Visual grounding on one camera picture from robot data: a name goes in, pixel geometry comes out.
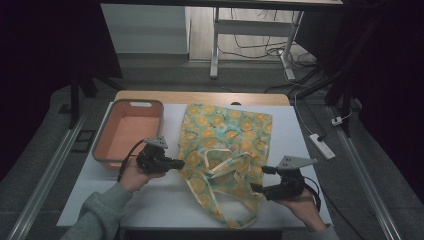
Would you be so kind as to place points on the person's left hand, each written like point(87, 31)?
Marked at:
point(135, 178)

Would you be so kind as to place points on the black metal stand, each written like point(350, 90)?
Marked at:
point(75, 100)
point(345, 100)

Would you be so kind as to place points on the person's right hand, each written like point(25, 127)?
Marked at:
point(305, 210)

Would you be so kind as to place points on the orange print fabric tote bag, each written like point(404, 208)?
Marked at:
point(226, 146)

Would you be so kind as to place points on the small white plug adapter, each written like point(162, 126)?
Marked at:
point(336, 121)

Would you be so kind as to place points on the white table mat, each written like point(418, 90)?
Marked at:
point(290, 133)

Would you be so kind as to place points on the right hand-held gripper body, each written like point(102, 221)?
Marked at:
point(290, 183)

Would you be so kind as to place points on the white metal desk frame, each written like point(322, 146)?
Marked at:
point(253, 27)

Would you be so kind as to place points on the pink plastic basket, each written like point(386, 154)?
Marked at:
point(130, 128)

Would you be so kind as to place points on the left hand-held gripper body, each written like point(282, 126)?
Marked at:
point(153, 160)

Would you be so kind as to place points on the white power strip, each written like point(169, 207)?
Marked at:
point(321, 146)

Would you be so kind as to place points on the aluminium floor rail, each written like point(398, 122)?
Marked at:
point(46, 176)
point(366, 180)

